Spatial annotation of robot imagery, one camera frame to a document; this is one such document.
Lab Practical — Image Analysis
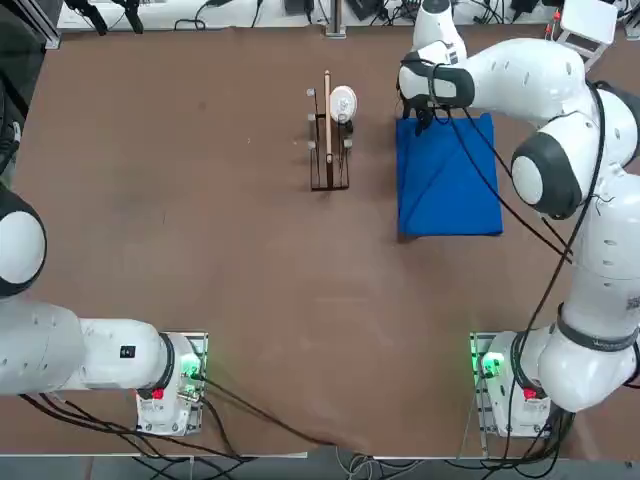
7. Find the blue towel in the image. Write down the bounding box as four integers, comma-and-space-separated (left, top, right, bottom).
396, 112, 504, 238

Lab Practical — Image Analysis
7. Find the white drawer unit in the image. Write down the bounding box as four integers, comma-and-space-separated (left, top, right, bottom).
544, 0, 620, 74

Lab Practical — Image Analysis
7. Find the black wire cup rack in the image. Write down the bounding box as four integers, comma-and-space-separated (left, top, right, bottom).
305, 70, 357, 193

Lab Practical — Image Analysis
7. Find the black power adapter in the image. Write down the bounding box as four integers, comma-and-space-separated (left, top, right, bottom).
347, 0, 387, 22

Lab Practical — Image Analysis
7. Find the aluminium frame profile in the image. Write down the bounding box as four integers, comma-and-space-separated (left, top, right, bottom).
19, 0, 63, 50

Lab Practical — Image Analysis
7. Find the black tripod leg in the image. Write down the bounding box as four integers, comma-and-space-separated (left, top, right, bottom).
64, 0, 109, 37
117, 0, 146, 35

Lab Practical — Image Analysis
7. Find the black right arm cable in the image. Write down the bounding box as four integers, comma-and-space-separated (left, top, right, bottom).
428, 62, 609, 361

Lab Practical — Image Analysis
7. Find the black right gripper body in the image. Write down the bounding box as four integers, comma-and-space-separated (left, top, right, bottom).
401, 98, 437, 122

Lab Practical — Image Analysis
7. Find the aluminium frame post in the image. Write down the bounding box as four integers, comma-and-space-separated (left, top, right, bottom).
325, 0, 348, 39

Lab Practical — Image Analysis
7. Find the black left base cable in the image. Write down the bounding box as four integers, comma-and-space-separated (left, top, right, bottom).
199, 375, 361, 451

